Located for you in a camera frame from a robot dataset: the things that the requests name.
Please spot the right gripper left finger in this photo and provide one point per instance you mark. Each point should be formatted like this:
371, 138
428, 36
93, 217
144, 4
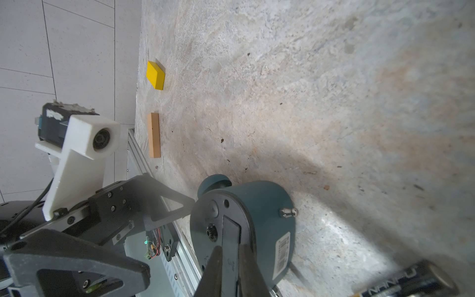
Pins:
210, 284

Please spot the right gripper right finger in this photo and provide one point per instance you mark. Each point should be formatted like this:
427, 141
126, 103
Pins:
251, 280

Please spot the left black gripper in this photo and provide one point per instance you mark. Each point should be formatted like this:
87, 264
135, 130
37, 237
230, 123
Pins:
80, 252

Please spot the AA battery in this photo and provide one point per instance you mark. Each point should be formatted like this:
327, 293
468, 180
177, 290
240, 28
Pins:
422, 279

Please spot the left circuit board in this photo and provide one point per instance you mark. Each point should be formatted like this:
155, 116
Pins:
153, 241

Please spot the wooden block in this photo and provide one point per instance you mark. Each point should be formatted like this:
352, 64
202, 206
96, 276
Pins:
153, 125

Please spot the yellow block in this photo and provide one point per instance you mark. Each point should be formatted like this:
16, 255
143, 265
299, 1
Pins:
155, 75

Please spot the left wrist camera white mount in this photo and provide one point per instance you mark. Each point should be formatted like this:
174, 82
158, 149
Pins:
78, 142

